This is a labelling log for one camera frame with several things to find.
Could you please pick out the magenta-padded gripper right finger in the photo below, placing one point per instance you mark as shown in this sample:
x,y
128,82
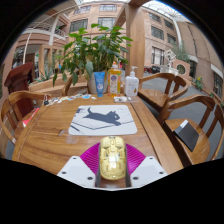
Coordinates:
x,y
146,171

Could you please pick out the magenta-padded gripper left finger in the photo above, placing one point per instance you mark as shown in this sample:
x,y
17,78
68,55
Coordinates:
x,y
76,171

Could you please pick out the yellow computer mouse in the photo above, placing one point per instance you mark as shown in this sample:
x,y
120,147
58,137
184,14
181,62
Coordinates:
x,y
112,158

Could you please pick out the white cat print mouse pad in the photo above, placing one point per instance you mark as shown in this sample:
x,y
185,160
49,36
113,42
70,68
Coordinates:
x,y
100,126

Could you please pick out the black notebook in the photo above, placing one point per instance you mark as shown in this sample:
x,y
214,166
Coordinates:
x,y
186,135

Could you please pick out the wooden armchair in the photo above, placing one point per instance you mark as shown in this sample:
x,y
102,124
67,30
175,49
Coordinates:
x,y
200,153
156,96
71,88
13,113

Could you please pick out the bunch of keys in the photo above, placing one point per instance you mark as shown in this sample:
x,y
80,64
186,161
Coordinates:
x,y
46,101

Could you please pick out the white crumpled wrapper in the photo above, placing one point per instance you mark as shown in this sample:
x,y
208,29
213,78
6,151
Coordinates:
x,y
120,99

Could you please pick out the white pump bottle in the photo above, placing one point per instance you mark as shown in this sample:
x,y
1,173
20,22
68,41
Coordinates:
x,y
131,86

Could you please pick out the wooden planter box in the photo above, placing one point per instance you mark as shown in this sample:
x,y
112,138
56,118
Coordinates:
x,y
46,87

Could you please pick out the blue squeeze tube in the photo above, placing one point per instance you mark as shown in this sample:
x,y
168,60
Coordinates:
x,y
99,83

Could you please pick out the yellow dish soap bottle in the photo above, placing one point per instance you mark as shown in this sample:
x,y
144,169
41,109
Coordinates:
x,y
115,81

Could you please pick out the dark red wooden chair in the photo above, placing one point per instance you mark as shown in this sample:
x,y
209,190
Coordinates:
x,y
18,83

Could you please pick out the white outdoor sculpture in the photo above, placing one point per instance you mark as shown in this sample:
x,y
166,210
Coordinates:
x,y
170,58

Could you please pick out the green potted plant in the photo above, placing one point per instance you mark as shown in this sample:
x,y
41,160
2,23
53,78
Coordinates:
x,y
93,50

